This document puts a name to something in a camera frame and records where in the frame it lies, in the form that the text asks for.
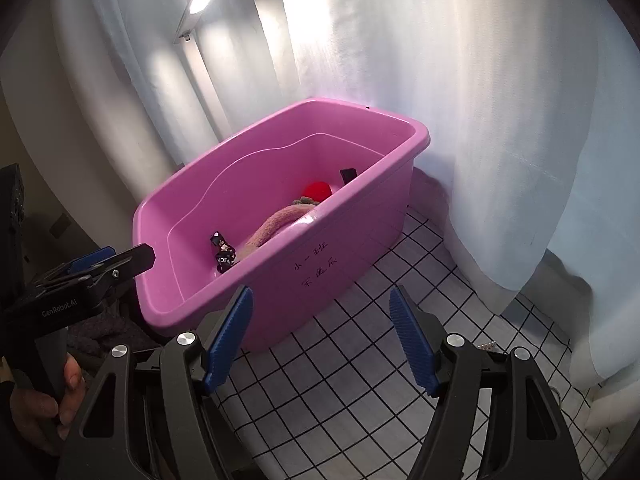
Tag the black wristwatch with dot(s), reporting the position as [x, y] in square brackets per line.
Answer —
[348, 175]

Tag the white curtain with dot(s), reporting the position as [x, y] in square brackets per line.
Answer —
[475, 85]

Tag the pearl hair claw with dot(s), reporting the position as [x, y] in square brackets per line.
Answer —
[487, 346]

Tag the pink strawberry headband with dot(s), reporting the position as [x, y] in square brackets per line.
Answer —
[272, 227]

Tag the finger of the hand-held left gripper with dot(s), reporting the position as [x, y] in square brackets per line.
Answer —
[130, 260]
[85, 261]

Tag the pink plastic tub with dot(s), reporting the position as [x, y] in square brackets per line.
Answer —
[350, 240]

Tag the dark fuzzy cloth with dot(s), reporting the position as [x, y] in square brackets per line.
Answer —
[110, 332]

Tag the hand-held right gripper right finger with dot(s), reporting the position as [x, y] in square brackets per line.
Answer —
[415, 345]

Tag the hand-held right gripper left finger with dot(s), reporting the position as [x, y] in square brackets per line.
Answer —
[227, 340]

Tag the person's left hand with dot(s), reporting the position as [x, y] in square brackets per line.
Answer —
[35, 405]

